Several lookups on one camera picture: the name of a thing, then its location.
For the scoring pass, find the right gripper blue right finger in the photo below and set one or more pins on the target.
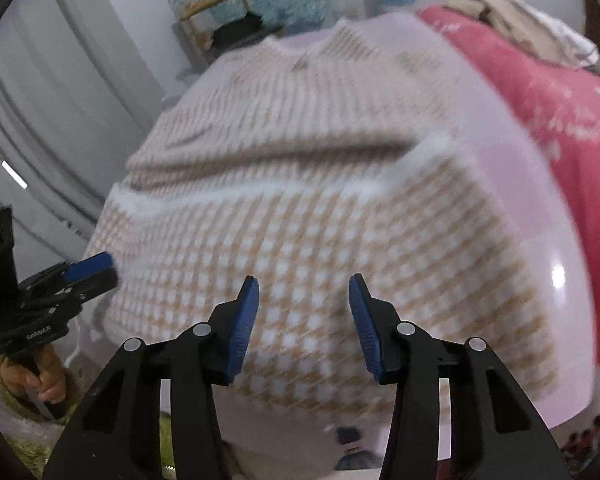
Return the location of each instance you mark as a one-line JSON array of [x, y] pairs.
[[360, 303]]

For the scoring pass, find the left hand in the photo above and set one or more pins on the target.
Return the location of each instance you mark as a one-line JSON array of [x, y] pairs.
[[49, 384]]

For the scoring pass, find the white fluffy sleeve left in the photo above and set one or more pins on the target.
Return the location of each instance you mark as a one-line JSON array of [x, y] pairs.
[[25, 409]]

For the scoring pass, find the black clothes on chair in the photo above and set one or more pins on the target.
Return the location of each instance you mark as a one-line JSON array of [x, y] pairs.
[[249, 27]]

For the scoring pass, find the red floral blanket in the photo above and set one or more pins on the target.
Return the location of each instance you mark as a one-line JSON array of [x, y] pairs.
[[559, 107]]

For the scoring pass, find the white curtain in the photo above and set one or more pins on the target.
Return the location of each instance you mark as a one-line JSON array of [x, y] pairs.
[[81, 84]]

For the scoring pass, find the beige white houndstooth knit coat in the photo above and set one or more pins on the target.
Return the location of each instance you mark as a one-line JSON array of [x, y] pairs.
[[302, 167]]

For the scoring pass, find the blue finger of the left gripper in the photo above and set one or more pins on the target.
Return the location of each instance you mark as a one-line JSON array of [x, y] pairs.
[[81, 284], [87, 266]]

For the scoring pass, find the green fluffy garment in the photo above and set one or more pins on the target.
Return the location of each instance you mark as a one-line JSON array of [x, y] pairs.
[[109, 442]]

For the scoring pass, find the wooden chair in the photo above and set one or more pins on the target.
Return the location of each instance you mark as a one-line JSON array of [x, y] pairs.
[[199, 22]]

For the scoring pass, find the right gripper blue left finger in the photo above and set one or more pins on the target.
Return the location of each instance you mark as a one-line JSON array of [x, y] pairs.
[[245, 311]]

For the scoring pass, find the beige clothes pile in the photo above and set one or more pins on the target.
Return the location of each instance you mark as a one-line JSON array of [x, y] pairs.
[[537, 33]]

